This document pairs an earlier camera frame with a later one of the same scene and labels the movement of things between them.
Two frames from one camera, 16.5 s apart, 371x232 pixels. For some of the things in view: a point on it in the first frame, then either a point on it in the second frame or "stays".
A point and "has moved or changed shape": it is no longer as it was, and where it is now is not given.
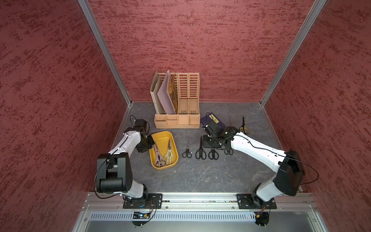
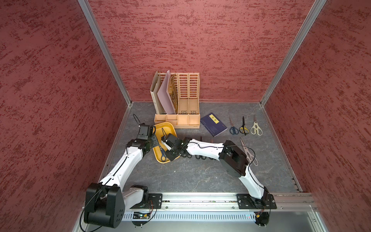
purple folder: [163, 96] stays
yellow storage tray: [161, 140] has moved or changed shape
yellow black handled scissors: [244, 128] stays
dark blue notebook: [211, 117] stays
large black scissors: [201, 152] stays
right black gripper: [205, 143] -> [170, 155]
